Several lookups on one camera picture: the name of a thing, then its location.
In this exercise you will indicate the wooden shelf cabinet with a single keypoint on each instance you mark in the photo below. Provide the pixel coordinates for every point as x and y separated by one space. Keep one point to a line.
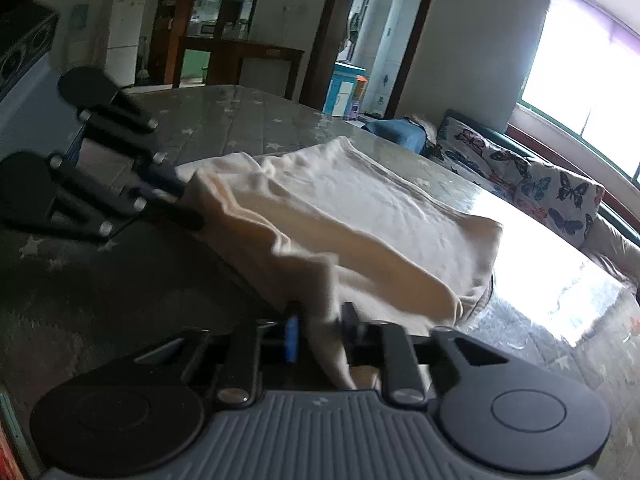
165 15

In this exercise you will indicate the orange container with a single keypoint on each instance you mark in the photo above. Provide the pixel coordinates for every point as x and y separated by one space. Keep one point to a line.
361 89

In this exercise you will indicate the white refrigerator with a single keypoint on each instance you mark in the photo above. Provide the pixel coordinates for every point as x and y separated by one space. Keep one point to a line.
125 35

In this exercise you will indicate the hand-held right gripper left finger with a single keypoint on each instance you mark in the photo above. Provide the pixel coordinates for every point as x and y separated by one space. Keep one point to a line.
292 341

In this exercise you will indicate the teal sofa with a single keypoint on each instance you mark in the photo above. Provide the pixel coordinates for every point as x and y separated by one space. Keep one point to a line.
617 225

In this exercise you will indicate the window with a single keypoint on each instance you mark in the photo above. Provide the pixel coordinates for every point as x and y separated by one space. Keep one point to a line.
575 75

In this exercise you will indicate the beige cloth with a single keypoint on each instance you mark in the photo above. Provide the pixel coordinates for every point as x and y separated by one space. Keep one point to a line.
425 129

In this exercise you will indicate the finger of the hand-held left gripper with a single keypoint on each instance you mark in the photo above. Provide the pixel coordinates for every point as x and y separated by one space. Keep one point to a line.
167 180
170 216

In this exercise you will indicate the wooden counter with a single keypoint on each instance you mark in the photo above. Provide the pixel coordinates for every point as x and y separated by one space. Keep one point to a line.
260 52

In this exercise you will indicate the wooden door frame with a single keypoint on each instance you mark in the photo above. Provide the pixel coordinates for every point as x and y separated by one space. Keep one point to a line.
325 30

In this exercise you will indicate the beige cushion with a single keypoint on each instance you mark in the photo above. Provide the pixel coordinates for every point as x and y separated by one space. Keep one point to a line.
612 255

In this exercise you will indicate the phone with red screen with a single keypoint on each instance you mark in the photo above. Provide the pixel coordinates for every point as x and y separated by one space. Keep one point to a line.
9 440

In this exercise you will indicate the blue and white cabinet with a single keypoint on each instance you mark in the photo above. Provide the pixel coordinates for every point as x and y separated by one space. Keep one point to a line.
340 90

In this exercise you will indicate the cream garment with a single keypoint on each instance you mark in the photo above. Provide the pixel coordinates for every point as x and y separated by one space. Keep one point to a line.
350 220

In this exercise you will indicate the purple window blind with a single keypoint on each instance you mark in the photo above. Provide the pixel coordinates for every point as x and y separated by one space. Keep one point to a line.
600 15

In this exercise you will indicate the hanging cloth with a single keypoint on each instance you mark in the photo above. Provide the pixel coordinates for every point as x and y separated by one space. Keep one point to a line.
352 35

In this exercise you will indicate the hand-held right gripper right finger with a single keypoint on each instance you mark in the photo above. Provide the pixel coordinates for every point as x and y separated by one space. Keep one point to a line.
356 342

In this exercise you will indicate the dark patterned panel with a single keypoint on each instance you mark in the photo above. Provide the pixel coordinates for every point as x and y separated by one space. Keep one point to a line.
25 45

